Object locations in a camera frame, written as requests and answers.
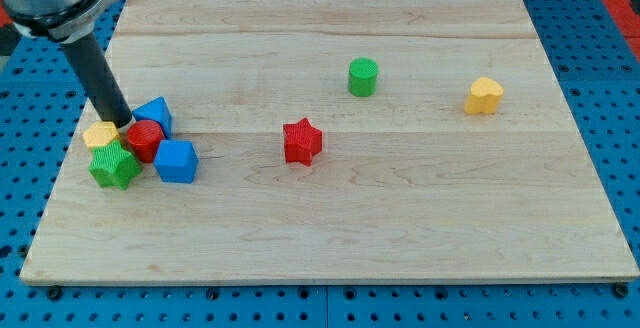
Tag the blue cube block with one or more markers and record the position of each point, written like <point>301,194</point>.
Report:
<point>176,161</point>

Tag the green cylinder block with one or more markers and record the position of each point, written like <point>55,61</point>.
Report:
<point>362,80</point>

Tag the red star block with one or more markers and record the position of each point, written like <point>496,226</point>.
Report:
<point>302,141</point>

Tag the yellow heart block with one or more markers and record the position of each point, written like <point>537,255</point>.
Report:
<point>484,96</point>

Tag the light wooden board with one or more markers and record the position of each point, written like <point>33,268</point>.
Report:
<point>408,188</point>

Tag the yellow hexagon block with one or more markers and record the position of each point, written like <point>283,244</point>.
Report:
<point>100,134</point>

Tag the green star block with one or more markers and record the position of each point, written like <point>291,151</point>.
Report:
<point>113,165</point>

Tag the red cylinder block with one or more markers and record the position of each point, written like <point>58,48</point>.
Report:
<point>144,138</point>

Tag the blue triangle block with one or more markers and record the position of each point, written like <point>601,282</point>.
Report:
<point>156,110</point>

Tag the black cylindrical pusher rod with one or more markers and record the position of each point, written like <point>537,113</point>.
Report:
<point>86,58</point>

